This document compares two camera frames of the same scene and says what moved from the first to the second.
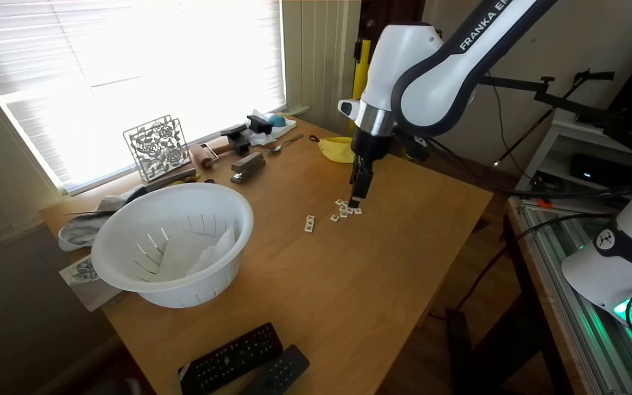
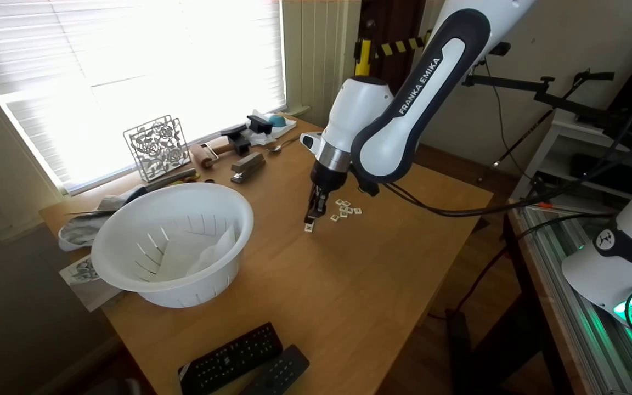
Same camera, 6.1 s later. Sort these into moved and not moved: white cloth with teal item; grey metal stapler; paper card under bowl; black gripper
Moved: black gripper
Not moved: white cloth with teal item; grey metal stapler; paper card under bowl
